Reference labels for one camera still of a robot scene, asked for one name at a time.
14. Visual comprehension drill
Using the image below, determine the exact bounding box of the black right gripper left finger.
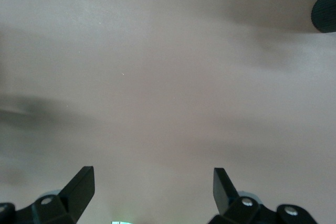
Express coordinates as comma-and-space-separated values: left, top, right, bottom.
0, 166, 96, 224

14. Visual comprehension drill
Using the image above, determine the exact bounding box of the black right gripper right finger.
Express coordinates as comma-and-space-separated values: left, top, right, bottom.
208, 167, 319, 224

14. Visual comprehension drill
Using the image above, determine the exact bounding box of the black ribbed cylinder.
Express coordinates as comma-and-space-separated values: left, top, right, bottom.
311, 0, 336, 34

